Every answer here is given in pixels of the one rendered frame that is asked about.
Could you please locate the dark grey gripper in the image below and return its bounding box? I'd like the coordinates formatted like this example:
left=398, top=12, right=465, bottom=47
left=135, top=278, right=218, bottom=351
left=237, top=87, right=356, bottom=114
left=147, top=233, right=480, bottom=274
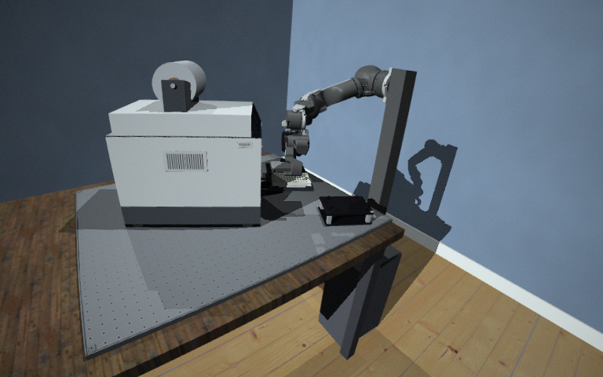
left=280, top=115, right=310, bottom=176

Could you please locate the grey cylinder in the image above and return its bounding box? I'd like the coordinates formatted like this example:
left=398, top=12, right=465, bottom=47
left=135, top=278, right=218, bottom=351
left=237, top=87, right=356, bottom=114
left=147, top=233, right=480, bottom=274
left=152, top=60, right=206, bottom=104

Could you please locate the black rectangular frame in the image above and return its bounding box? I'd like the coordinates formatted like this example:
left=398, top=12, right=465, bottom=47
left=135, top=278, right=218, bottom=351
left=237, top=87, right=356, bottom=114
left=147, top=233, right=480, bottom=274
left=265, top=163, right=306, bottom=178
left=318, top=196, right=374, bottom=226

